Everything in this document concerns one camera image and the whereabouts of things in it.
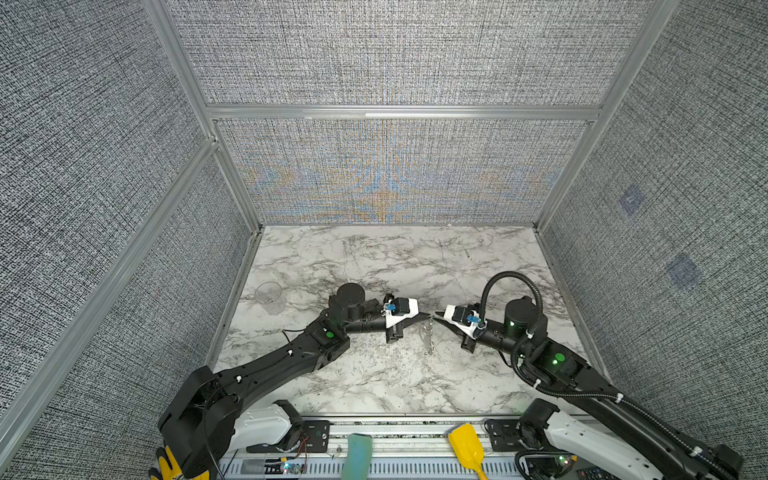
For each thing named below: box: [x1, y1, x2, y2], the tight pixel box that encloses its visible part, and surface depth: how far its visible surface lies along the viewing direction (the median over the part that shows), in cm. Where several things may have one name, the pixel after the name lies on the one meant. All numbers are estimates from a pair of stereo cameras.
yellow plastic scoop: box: [448, 423, 488, 480], surface depth 73 cm
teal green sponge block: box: [341, 433, 373, 480], surface depth 71 cm
